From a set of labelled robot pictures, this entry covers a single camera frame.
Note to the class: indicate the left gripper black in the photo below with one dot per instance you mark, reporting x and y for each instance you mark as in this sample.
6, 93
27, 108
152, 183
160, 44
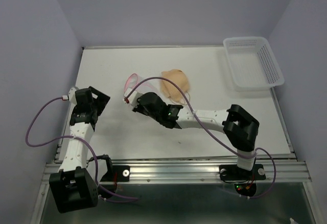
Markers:
101, 100

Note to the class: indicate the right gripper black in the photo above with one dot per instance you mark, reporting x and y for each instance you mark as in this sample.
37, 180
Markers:
138, 107

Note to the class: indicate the beige bra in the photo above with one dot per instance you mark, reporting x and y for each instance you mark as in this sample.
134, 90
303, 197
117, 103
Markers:
179, 78

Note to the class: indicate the pink-trimmed mesh laundry bag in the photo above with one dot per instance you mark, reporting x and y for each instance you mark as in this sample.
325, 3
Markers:
132, 84

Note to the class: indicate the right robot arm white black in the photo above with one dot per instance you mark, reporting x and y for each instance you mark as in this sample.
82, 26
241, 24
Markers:
236, 123

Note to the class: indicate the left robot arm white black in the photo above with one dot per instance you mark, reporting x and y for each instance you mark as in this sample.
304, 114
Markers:
73, 187

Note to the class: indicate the white plastic perforated basket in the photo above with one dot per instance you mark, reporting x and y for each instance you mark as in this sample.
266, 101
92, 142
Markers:
252, 63

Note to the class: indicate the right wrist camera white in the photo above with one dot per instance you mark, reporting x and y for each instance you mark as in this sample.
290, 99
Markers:
132, 98

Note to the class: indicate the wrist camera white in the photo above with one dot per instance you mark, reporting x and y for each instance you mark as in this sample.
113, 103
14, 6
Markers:
132, 98
72, 96

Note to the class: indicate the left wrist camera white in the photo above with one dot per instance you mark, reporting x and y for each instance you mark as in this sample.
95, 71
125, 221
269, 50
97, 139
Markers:
72, 96

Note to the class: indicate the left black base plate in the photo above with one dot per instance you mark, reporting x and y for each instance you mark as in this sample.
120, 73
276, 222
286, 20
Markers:
110, 178

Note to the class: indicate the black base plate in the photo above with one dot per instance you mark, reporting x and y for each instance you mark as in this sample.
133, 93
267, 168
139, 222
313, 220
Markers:
244, 181
110, 178

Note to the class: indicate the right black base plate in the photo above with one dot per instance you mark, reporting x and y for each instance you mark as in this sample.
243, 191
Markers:
244, 181

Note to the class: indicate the aluminium rail frame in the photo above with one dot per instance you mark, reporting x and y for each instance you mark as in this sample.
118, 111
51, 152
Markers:
175, 173

